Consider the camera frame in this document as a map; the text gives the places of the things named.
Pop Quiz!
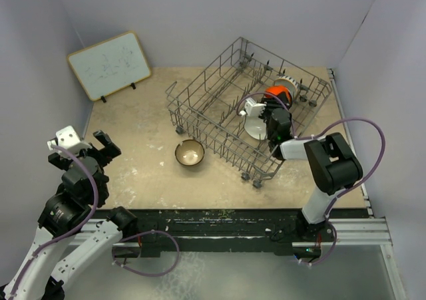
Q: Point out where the white orange rimmed striped bowl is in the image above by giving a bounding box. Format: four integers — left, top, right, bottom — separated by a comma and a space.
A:
274, 75, 299, 94

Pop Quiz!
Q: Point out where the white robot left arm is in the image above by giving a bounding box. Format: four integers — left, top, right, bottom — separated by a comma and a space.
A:
1, 126, 138, 299

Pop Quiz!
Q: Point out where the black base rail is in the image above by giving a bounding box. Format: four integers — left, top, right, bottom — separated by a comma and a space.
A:
112, 209, 336, 258

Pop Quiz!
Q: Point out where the brown glazed bowl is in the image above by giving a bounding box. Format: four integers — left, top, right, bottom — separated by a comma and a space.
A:
174, 139, 205, 167

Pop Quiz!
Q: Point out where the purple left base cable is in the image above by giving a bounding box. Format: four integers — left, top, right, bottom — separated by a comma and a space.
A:
111, 227, 180, 276

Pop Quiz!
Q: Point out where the grey wire dish rack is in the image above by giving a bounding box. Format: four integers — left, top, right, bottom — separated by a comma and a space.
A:
166, 37, 332, 188

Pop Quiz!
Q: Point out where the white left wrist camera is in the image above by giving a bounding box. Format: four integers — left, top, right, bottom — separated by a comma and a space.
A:
47, 125, 92, 155

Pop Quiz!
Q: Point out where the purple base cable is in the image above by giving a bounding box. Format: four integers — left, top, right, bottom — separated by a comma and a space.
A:
296, 220, 337, 266
111, 227, 180, 276

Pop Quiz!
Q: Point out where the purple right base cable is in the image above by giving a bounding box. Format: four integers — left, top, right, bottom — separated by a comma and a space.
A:
296, 220, 337, 266

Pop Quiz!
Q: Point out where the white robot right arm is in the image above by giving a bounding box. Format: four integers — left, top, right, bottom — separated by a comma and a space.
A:
260, 92, 363, 241

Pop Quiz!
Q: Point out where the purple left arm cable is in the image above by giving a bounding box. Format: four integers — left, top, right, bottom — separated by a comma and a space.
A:
6, 144, 99, 300

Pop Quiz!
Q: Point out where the yellow framed whiteboard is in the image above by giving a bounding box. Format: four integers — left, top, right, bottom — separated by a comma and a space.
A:
67, 31, 152, 102

